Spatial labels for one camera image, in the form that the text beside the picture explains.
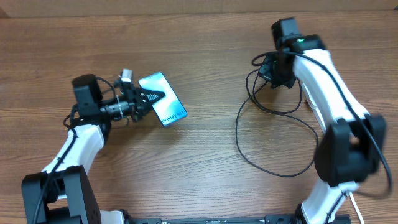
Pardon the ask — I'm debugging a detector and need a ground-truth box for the white power strip cord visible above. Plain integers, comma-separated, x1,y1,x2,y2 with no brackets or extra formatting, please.
348,191,365,224

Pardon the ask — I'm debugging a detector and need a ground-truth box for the black USB charging cable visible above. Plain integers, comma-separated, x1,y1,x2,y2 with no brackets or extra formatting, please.
235,51,320,178

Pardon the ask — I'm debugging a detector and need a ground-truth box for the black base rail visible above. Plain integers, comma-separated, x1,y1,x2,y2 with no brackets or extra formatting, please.
99,210,352,224

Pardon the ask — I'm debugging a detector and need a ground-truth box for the white power strip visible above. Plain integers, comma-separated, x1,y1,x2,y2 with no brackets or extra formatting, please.
300,82,326,133

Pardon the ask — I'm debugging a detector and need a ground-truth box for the blue Galaxy smartphone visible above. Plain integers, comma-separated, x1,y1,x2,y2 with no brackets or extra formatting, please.
138,72,187,126

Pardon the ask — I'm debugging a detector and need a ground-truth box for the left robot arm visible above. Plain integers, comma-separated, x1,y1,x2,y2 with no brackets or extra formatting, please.
21,70,165,223

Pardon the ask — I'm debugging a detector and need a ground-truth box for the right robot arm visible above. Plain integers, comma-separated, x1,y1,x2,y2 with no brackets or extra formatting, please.
258,18,386,223

